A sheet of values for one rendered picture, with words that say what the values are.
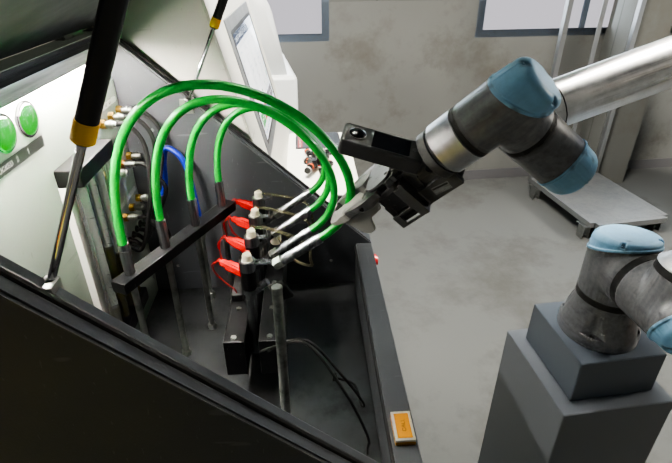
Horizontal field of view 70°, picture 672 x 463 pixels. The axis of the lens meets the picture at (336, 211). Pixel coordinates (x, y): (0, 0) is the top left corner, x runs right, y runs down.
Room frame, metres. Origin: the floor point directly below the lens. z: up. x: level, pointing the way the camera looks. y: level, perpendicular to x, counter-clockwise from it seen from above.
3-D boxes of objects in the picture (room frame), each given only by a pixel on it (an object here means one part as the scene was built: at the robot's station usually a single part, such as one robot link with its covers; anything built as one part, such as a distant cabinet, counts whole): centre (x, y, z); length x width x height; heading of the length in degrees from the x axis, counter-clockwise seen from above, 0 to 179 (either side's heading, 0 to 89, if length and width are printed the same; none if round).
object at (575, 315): (0.76, -0.54, 0.95); 0.15 x 0.15 x 0.10
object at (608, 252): (0.75, -0.54, 1.07); 0.13 x 0.12 x 0.14; 8
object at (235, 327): (0.80, 0.16, 0.91); 0.34 x 0.10 x 0.15; 3
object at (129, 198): (0.91, 0.43, 1.20); 0.13 x 0.03 x 0.31; 3
